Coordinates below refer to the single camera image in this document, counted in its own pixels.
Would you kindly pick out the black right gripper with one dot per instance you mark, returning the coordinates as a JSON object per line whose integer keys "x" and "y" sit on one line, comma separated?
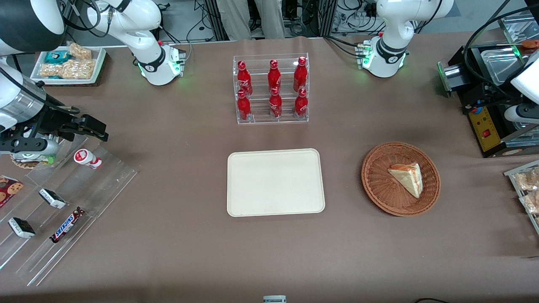
{"x": 51, "y": 120}

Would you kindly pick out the triangular sandwich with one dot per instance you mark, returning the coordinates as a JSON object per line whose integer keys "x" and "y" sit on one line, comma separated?
{"x": 409, "y": 179}

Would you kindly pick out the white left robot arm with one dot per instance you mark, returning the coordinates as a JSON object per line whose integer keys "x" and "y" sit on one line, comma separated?
{"x": 389, "y": 25}

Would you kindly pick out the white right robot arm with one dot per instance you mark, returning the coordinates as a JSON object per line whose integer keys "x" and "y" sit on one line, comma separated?
{"x": 147, "y": 25}

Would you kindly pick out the white snack tray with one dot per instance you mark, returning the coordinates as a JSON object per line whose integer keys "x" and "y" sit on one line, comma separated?
{"x": 99, "y": 63}

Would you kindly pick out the cream plastic tray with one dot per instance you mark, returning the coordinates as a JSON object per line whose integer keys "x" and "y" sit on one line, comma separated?
{"x": 273, "y": 183}

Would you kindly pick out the brown wicker basket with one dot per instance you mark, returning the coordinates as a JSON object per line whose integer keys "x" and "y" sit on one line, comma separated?
{"x": 379, "y": 181}

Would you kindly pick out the grey bread tray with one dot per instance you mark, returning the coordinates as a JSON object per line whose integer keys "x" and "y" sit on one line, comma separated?
{"x": 511, "y": 174}

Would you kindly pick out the white red yogurt bottle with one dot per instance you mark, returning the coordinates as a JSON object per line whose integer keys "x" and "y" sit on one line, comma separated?
{"x": 86, "y": 158}

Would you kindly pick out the clear acrylic stepped shelf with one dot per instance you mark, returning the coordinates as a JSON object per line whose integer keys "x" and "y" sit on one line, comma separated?
{"x": 84, "y": 189}

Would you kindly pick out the large rice cracker bag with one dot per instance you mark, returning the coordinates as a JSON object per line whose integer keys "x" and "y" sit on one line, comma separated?
{"x": 76, "y": 69}

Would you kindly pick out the small wicker coaster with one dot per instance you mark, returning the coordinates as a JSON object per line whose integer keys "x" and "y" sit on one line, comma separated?
{"x": 29, "y": 160}

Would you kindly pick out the black white snack bar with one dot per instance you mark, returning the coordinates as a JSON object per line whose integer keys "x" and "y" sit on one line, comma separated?
{"x": 21, "y": 227}
{"x": 52, "y": 198}

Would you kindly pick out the teal snack packet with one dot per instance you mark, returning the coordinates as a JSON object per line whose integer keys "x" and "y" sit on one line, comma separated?
{"x": 57, "y": 57}

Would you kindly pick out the small rice cracker bag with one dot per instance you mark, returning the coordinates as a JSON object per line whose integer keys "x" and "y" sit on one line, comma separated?
{"x": 80, "y": 51}

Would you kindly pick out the snickers chocolate bar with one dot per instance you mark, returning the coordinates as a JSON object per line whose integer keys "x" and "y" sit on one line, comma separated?
{"x": 66, "y": 225}

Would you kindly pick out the red cookie packet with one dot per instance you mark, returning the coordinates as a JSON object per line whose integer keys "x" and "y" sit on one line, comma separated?
{"x": 9, "y": 190}

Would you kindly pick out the red cola bottle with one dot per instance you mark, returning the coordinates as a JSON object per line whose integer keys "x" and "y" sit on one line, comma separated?
{"x": 300, "y": 75}
{"x": 274, "y": 78}
{"x": 300, "y": 105}
{"x": 244, "y": 80}
{"x": 275, "y": 106}
{"x": 243, "y": 108}

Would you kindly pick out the clear acrylic bottle rack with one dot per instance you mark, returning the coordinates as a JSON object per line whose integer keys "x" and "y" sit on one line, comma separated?
{"x": 290, "y": 120}

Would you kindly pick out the person in beige trousers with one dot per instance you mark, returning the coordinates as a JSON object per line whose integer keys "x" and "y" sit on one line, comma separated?
{"x": 269, "y": 19}

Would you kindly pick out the white labelled object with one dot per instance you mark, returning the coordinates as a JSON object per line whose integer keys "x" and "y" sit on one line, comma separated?
{"x": 274, "y": 299}

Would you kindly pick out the black food warmer machine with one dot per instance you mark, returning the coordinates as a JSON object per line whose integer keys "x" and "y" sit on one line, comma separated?
{"x": 484, "y": 126}

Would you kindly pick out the steel food pan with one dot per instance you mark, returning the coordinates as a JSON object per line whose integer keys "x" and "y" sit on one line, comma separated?
{"x": 499, "y": 65}

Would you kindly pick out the wrapped bread package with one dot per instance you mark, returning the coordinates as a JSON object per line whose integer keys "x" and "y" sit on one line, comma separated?
{"x": 531, "y": 203}
{"x": 528, "y": 180}

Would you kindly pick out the orange food piece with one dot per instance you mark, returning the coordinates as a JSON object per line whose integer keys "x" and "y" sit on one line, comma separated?
{"x": 531, "y": 43}

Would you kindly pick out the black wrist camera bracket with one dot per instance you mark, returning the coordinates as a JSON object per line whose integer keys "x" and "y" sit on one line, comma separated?
{"x": 21, "y": 145}

